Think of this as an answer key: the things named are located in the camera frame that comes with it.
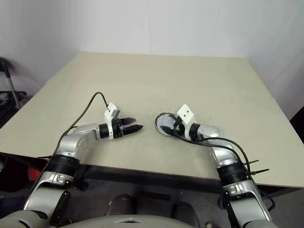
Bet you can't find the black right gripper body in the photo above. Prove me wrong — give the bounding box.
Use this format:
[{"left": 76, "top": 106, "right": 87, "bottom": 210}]
[{"left": 174, "top": 117, "right": 186, "bottom": 137}]

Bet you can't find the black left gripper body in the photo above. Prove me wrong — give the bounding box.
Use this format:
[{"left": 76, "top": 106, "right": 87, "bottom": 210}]
[{"left": 112, "top": 117, "right": 126, "bottom": 139}]

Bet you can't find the grey round motor lid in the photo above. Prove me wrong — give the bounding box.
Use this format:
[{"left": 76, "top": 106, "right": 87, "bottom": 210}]
[{"left": 155, "top": 113, "right": 181, "bottom": 136}]

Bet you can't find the dark rounded shape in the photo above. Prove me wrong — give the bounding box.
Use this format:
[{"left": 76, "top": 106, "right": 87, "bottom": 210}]
[
  {"left": 170, "top": 201, "right": 198, "bottom": 223},
  {"left": 105, "top": 194, "right": 134, "bottom": 216}
]

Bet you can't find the black zip tie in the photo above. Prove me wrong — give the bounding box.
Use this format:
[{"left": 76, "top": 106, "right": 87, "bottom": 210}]
[{"left": 251, "top": 168, "right": 270, "bottom": 176}]

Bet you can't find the red object under table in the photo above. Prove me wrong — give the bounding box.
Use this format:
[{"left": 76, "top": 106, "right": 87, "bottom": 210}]
[{"left": 28, "top": 167, "right": 41, "bottom": 181}]

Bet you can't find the grey robot torso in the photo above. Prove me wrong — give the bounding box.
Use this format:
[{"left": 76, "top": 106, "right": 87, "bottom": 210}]
[{"left": 0, "top": 209, "right": 199, "bottom": 228}]

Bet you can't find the silver tripod stand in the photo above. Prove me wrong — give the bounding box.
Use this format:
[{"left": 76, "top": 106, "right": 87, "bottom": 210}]
[{"left": 0, "top": 59, "right": 27, "bottom": 110}]

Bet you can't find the black furniture piece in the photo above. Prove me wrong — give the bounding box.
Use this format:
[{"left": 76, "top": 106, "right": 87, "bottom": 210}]
[{"left": 289, "top": 108, "right": 304, "bottom": 144}]

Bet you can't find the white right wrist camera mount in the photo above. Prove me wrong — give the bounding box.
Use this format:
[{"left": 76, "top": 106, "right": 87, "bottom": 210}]
[{"left": 176, "top": 104, "right": 197, "bottom": 141}]

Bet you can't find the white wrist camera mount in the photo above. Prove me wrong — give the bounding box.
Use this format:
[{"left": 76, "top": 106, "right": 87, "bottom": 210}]
[
  {"left": 104, "top": 102, "right": 122, "bottom": 141},
  {"left": 176, "top": 104, "right": 197, "bottom": 141}
]

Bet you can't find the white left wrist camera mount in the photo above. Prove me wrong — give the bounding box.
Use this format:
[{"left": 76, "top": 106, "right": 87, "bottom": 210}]
[{"left": 104, "top": 102, "right": 122, "bottom": 141}]

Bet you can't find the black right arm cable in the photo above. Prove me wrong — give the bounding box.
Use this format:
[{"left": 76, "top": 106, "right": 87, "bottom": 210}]
[{"left": 174, "top": 132, "right": 274, "bottom": 210}]

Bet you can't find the black table frame leg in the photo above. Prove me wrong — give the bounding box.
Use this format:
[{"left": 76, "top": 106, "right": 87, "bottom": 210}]
[{"left": 70, "top": 164, "right": 88, "bottom": 191}]

